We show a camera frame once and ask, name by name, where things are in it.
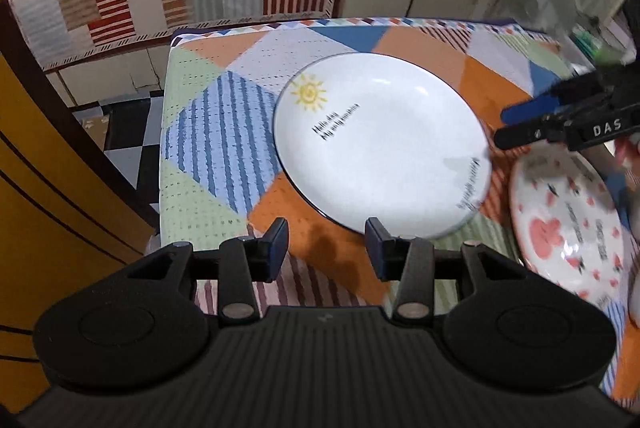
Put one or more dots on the colourful patchwork tablecloth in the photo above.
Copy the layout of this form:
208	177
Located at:
220	132

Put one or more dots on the white plate with pink pattern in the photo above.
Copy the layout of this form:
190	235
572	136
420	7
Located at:
565	228

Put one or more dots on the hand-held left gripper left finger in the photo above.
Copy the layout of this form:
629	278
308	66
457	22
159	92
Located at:
278	249

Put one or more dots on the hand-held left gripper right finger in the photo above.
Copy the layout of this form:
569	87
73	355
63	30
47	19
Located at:
376	244

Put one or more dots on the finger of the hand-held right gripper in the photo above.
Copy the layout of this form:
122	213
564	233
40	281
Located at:
530	133
535	107

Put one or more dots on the yellow and brown wooden chair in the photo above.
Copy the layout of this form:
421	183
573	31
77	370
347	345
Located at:
50	208

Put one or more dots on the white sun-print plate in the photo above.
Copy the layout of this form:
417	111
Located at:
385	142

